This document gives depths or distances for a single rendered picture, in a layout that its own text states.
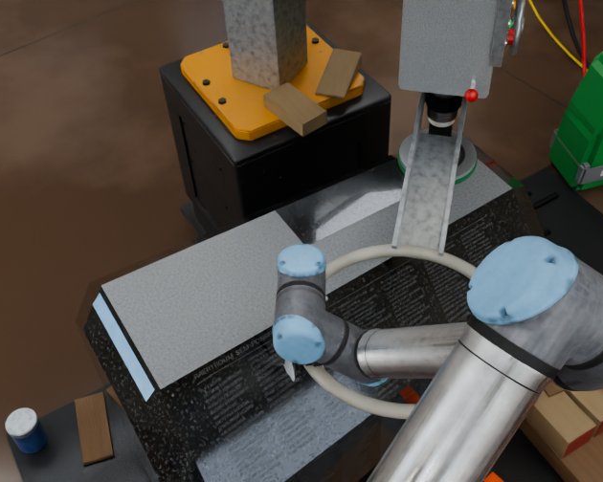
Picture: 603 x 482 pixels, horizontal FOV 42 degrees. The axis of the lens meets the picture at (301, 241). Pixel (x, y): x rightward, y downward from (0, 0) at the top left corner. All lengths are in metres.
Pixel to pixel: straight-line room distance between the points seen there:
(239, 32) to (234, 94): 0.21
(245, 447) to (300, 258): 0.59
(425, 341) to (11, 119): 3.13
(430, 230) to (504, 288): 1.05
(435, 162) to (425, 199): 0.11
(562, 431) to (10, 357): 1.93
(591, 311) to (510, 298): 0.09
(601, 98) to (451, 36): 1.49
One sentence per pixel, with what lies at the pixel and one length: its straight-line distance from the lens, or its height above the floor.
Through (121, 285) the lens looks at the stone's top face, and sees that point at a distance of 2.00.
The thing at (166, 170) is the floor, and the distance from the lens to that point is 3.56.
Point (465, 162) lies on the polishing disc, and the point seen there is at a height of 0.90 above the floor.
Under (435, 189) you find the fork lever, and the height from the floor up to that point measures 0.99.
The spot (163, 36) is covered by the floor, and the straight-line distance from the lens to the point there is 4.41.
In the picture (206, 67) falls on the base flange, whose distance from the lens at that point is 2.77.
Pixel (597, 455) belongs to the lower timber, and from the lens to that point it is 2.65.
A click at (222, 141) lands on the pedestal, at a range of 2.52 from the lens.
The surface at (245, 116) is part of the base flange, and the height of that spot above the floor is 0.78.
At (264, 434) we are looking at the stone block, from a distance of 1.88.
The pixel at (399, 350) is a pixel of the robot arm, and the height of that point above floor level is 1.30.
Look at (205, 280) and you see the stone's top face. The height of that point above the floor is 0.87.
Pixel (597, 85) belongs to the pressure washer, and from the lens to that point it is 3.31.
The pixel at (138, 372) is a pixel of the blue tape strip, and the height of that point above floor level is 0.85.
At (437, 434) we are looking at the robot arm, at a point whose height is 1.57.
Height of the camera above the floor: 2.37
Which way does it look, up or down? 48 degrees down
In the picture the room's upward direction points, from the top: 4 degrees counter-clockwise
